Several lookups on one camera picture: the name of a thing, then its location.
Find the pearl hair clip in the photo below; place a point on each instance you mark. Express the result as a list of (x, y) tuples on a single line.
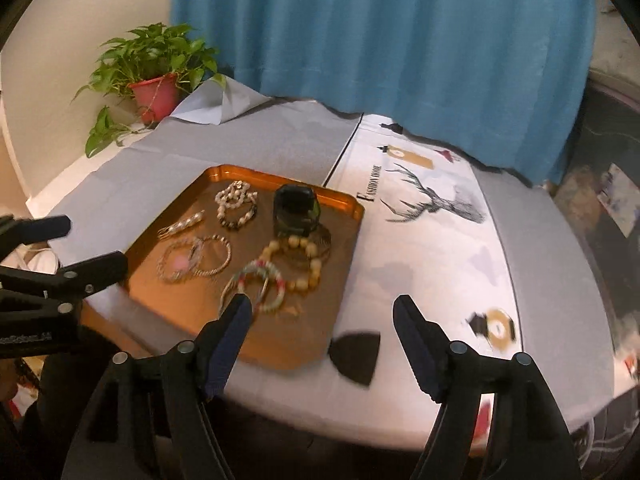
[(181, 225)]

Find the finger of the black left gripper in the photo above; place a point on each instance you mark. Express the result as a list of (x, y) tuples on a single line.
[(79, 280), (15, 232)]

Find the green potted plant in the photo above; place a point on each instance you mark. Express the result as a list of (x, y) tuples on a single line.
[(154, 67)]

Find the white round object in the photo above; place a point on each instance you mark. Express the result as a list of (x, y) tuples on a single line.
[(40, 260)]

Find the clear plastic storage box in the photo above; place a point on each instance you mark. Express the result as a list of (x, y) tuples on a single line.
[(599, 198)]

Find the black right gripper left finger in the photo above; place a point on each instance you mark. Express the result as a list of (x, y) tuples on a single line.
[(219, 344)]

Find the white deer table runner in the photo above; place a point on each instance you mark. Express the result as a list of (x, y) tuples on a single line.
[(427, 232)]

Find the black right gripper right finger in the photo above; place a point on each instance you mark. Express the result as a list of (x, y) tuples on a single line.
[(446, 370)]

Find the orange metal tray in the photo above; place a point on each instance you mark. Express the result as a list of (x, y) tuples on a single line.
[(300, 332)]

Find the black and green watch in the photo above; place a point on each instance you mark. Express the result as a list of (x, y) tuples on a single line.
[(295, 210)]

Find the blue curtain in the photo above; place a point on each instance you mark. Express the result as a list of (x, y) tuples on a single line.
[(501, 80)]

